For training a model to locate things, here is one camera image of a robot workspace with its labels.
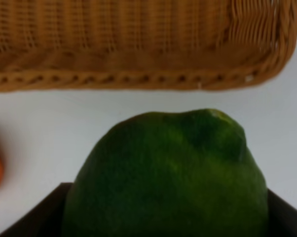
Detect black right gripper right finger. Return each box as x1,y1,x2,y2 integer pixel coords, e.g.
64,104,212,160
267,190,297,237

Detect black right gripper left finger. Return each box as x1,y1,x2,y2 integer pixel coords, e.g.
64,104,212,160
0,183,73,237

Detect green lime fruit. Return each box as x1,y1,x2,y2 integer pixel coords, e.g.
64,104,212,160
61,109,268,237

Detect light orange wicker basket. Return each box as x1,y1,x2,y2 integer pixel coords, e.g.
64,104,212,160
0,0,297,92

